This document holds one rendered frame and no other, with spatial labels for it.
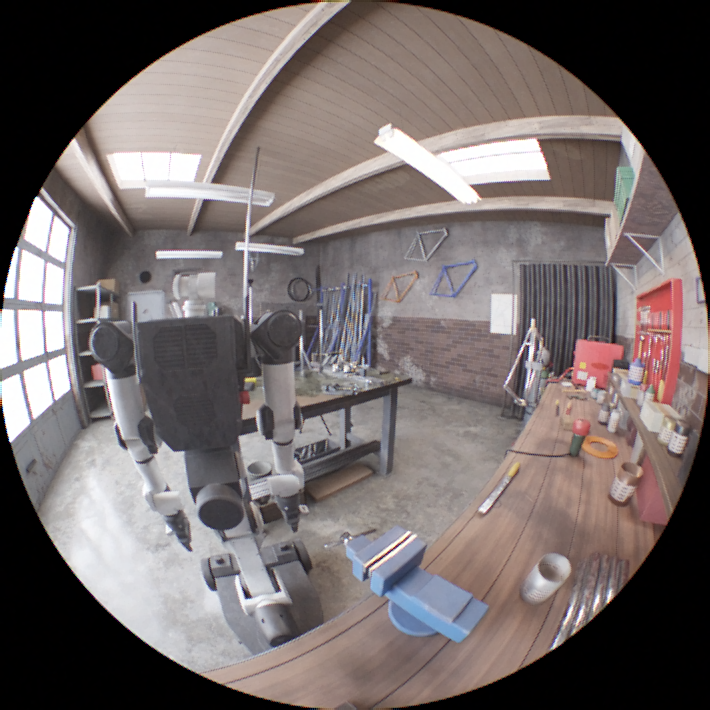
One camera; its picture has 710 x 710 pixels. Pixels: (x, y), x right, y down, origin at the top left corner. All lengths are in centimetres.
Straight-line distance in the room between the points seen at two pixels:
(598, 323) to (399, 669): 348
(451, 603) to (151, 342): 69
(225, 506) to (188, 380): 29
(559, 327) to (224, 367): 342
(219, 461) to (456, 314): 410
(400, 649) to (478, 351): 402
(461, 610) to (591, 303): 338
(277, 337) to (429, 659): 75
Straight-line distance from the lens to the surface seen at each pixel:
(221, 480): 64
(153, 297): 618
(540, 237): 412
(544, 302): 352
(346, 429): 251
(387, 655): 56
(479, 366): 423
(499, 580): 68
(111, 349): 64
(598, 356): 265
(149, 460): 80
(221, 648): 150
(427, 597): 51
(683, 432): 107
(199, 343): 49
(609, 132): 210
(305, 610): 130
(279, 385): 67
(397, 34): 168
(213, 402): 53
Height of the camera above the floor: 136
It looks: 9 degrees down
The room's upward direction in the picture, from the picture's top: straight up
